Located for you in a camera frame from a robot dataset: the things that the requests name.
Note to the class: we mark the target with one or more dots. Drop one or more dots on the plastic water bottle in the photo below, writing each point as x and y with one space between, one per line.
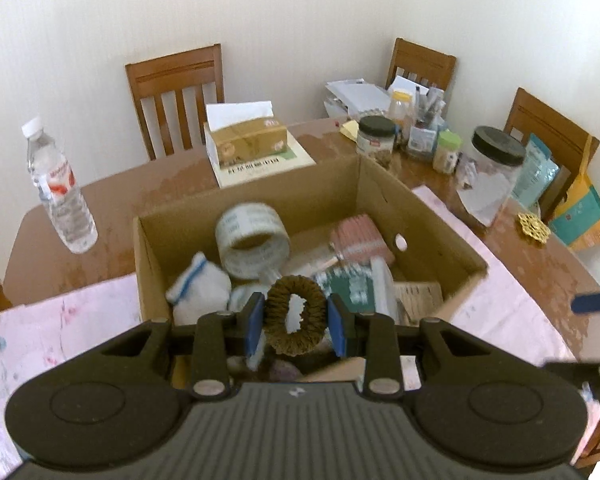
65 200

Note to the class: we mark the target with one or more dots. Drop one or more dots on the yellow bag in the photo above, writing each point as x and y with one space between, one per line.
585 215

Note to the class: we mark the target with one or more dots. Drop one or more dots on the ribbed knitted cloth roll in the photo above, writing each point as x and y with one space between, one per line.
362 237

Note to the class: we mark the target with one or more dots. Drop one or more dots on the teal packet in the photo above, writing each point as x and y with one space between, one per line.
535 170

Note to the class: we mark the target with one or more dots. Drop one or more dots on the clear tape roll green print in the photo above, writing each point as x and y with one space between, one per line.
245 217

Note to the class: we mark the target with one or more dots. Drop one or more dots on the cardboard box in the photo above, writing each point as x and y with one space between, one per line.
420 220

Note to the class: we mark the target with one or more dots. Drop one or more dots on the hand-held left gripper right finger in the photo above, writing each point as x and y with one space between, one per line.
337 327

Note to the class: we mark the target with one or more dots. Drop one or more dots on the lilac crochet flower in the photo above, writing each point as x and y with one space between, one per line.
285 371

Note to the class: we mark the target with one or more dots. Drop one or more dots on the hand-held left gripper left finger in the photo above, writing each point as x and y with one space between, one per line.
255 325

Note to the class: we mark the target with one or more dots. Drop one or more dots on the large clear jar black lid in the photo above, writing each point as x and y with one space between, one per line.
490 180

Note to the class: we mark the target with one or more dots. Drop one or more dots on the gold coaster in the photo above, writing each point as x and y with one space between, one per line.
532 227

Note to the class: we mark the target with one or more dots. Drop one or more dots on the yellow lid bottle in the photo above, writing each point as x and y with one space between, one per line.
401 110

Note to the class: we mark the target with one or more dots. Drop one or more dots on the white papers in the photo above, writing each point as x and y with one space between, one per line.
360 95

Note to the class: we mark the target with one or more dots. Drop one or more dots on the pen holder with pens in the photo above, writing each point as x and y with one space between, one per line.
422 140

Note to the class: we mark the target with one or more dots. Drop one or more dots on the green lid jar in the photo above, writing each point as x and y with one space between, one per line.
447 155

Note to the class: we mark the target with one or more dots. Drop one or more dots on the small jar black lid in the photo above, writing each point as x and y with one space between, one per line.
375 140

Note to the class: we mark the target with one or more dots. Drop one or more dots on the yellow sticky notes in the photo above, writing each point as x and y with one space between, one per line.
350 129

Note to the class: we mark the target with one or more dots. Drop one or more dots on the tissue box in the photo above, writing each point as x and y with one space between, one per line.
250 145

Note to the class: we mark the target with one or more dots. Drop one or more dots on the white knitted glove blue stripe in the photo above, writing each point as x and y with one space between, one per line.
202 290

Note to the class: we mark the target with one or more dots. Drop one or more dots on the pink tablecloth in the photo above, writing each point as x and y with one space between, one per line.
55 330

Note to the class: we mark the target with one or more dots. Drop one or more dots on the beige printed card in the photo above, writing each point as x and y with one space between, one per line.
420 300

